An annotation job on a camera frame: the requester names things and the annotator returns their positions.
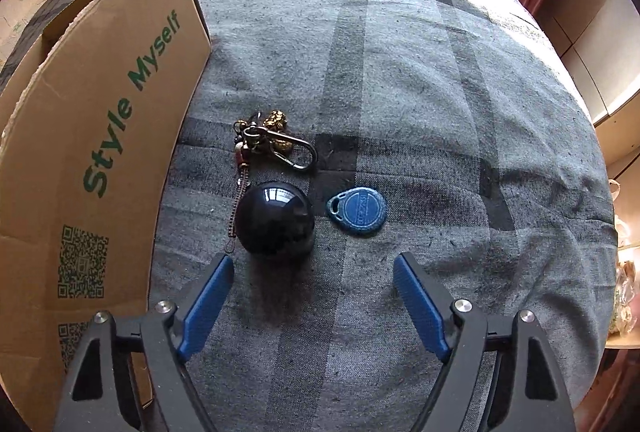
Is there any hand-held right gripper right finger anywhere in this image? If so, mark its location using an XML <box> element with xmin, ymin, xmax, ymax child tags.
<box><xmin>392</xmin><ymin>252</ymin><xmax>578</xmax><ymax>432</ymax></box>

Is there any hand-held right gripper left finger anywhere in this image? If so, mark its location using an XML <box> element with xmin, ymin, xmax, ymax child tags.
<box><xmin>52</xmin><ymin>253</ymin><xmax>236</xmax><ymax>432</ymax></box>

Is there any blue key fob tag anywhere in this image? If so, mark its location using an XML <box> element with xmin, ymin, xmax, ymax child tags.
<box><xmin>326</xmin><ymin>187</ymin><xmax>388</xmax><ymax>234</ymax></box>

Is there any glossy black ball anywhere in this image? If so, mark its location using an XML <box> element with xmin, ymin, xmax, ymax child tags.
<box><xmin>235</xmin><ymin>181</ymin><xmax>317</xmax><ymax>258</ymax></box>

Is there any black ball keychain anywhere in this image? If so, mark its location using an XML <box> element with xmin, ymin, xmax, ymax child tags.
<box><xmin>227</xmin><ymin>109</ymin><xmax>319</xmax><ymax>258</ymax></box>

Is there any brown cardboard box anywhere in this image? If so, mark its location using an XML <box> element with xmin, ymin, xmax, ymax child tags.
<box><xmin>0</xmin><ymin>0</ymin><xmax>213</xmax><ymax>420</ymax></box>

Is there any cluttered wooden shelf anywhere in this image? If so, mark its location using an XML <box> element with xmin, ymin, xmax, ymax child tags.
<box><xmin>575</xmin><ymin>242</ymin><xmax>640</xmax><ymax>432</ymax></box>

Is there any white plastic bag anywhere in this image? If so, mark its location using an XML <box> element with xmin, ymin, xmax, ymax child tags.
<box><xmin>606</xmin><ymin>179</ymin><xmax>632</xmax><ymax>238</ymax></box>

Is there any beige wardrobe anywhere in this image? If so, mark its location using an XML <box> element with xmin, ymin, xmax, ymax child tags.
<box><xmin>532</xmin><ymin>0</ymin><xmax>640</xmax><ymax>193</ymax></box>

